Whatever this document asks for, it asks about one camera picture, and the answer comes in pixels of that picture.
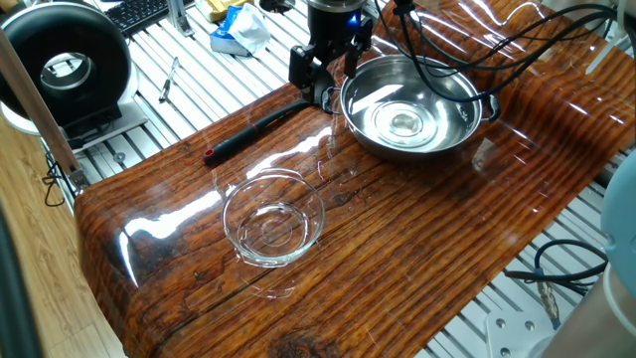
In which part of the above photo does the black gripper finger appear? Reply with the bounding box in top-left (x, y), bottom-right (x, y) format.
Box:
top-left (288, 44), bottom-right (335, 105)
top-left (343, 17), bottom-right (373, 80)

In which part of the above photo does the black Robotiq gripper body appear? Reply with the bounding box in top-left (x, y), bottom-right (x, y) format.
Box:
top-left (307, 7), bottom-right (367, 61)

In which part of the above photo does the black ladle with red accents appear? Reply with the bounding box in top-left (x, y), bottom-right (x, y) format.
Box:
top-left (201, 96), bottom-right (319, 168)

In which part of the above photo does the clear glass bowl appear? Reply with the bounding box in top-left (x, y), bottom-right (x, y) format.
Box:
top-left (221, 167), bottom-right (327, 269)

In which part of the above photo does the blue tissue pack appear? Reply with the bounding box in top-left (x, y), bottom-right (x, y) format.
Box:
top-left (209, 3), bottom-right (272, 57)

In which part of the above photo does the yellow packet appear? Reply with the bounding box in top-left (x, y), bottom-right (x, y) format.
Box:
top-left (206, 0), bottom-right (254, 24)

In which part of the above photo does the silver pen tool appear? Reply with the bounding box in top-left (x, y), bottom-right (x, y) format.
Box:
top-left (158, 56), bottom-right (180, 104)

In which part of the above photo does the black computer keyboard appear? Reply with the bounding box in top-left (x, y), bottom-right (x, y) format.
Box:
top-left (102, 0), bottom-right (173, 37)

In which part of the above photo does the glossy wood-grain table mat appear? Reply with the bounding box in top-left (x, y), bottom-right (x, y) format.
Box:
top-left (73, 0), bottom-right (636, 358)

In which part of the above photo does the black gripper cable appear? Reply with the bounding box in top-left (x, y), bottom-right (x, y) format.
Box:
top-left (372, 0), bottom-right (636, 105)

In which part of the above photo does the steel pot with black handles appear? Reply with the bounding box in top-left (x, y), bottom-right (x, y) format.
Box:
top-left (321, 53), bottom-right (502, 163)

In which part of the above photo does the short aluminium profile post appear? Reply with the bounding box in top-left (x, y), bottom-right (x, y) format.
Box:
top-left (166, 0), bottom-right (196, 38)

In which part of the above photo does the wooden slat post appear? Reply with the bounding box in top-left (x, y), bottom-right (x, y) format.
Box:
top-left (0, 28), bottom-right (91, 193)

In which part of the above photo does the thin black cable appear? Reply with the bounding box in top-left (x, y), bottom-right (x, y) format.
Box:
top-left (42, 151), bottom-right (69, 208)

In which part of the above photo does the black ring-shaped device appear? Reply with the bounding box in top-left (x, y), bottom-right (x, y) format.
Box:
top-left (0, 1), bottom-right (149, 150)

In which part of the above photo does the black cable with metal connector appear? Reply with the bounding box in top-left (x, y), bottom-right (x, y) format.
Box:
top-left (504, 239), bottom-right (610, 332)

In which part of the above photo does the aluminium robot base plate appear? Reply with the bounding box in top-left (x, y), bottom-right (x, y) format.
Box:
top-left (484, 307), bottom-right (554, 358)

